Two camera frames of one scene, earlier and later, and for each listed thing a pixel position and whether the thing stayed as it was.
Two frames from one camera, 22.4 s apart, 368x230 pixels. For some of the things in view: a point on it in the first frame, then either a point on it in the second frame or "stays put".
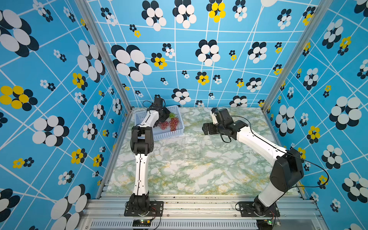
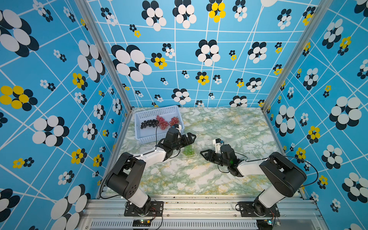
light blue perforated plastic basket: (160, 134) stays put
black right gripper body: (213, 129) -> (218, 158)
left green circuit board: (142, 223) stays put
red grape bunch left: (163, 124) stays put
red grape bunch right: (173, 123) stays put
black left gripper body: (165, 113) -> (180, 141)
